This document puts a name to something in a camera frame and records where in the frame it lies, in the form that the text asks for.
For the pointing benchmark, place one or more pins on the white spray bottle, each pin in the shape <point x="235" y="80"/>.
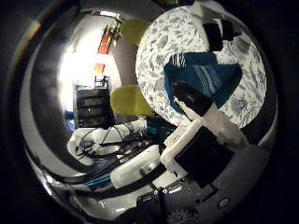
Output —
<point x="213" y="37"/>

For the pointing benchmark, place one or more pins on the blue striped cloth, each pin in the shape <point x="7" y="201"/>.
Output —
<point x="199" y="74"/>

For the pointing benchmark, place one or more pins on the teal box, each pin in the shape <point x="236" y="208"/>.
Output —
<point x="159" y="127"/>

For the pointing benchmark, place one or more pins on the yellow chair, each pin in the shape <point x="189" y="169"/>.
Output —
<point x="134" y="29"/>
<point x="127" y="101"/>

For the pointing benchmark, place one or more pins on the black drawer cabinet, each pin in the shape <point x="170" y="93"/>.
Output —
<point x="92" y="107"/>

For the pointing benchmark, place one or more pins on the blue floral white tablecloth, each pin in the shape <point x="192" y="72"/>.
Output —
<point x="162" y="37"/>

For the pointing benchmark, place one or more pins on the blue bin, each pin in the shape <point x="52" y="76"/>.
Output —
<point x="69" y="117"/>

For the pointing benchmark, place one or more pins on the black frame device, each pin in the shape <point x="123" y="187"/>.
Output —
<point x="101" y="82"/>

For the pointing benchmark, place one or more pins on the small orange wall panel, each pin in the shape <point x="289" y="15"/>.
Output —
<point x="99" y="68"/>

